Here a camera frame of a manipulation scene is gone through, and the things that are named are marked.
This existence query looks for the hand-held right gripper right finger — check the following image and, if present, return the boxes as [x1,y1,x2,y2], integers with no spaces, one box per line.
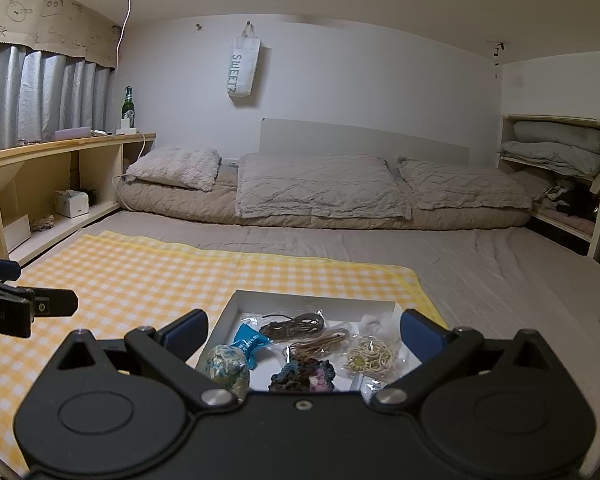
[372,309,556,413]

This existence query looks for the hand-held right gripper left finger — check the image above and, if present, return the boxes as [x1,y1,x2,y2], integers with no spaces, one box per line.
[55,309,238,413]

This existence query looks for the white fluffy scrunchie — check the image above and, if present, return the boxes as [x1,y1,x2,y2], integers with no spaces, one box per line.
[359,310,403,337]

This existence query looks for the bagged beige cords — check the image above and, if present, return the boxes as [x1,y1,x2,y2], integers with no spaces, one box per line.
[341,334,410,378]

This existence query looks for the blue snack packet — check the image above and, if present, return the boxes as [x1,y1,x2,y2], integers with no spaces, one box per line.
[232,324,272,368]

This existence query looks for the bagged tan brown cords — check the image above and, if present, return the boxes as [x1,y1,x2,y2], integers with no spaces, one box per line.
[285,327,352,361]

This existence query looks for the white shallow box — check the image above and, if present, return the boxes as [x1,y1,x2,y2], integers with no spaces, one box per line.
[195,288,454,402]

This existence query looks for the bagged dark brown cords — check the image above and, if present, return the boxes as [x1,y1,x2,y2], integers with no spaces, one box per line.
[257,311,327,345]

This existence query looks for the plain white box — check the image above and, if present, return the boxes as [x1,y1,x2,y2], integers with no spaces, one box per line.
[2,214,33,253]

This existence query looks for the floral fabric scrunchie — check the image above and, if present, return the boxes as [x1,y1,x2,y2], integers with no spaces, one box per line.
[202,344,253,401]

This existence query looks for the yellow checked blanket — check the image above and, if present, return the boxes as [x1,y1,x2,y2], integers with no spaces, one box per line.
[0,230,451,466]

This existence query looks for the white tissue box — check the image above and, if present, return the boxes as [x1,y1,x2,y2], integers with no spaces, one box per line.
[55,189,90,219]

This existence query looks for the dark multicolour crochet scrunchie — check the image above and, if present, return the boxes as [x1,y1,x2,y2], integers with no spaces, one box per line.
[268,357,337,394]

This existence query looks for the long wooden shelf unit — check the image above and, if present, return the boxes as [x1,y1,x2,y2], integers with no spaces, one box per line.
[0,132,157,267]

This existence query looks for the small quilted grey pillow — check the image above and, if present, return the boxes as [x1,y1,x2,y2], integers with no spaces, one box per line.
[397,158,534,211]

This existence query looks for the fluffy grey pillow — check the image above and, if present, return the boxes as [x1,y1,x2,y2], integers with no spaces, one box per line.
[124,147,222,192]

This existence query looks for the silver curtain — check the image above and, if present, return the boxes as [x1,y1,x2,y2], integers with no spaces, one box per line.
[0,40,117,156]

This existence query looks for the large quilted grey pillow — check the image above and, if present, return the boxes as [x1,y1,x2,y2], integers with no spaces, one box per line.
[234,152,414,220]

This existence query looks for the white headboard panel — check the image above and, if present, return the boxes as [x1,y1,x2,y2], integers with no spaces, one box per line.
[259,117,471,167]

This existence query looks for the dark clothes pile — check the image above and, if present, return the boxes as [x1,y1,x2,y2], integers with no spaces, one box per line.
[540,176,599,224]

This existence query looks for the folded grey blankets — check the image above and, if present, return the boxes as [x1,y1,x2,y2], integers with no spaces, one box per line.
[499,120,600,178]

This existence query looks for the paper valance with drawings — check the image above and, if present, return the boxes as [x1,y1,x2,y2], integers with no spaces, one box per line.
[0,0,122,70]

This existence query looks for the tall wooden shelf unit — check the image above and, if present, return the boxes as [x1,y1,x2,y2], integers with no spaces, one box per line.
[497,113,600,262]

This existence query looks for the white hanging bag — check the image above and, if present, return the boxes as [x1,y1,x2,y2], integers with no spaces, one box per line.
[227,20,267,107]

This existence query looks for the white hanging cable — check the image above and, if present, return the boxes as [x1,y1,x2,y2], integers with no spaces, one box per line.
[113,0,144,70]

